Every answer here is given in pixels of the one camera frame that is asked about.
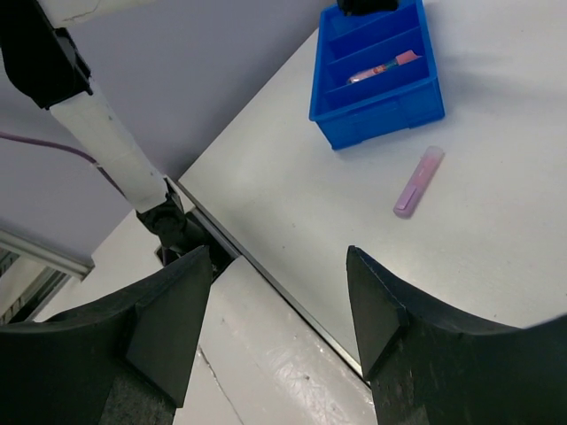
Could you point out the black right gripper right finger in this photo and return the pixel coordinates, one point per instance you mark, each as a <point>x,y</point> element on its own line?
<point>428,362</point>

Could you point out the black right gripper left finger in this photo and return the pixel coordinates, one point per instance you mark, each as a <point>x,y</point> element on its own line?
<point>125,358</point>

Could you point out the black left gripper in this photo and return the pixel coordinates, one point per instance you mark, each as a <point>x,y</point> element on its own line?
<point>366,7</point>

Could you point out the pink-capped eraser jar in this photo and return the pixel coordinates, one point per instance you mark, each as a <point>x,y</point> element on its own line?
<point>400,60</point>

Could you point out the purple highlighter pen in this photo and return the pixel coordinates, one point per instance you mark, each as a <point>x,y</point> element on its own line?
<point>418,183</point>

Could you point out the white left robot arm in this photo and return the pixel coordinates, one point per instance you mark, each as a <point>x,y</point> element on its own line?
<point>144,87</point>

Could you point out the blue divided plastic bin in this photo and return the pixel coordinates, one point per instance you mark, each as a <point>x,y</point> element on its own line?
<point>406,96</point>

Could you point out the aluminium table edge rail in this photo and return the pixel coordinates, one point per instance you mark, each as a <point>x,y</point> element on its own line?
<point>201,218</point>

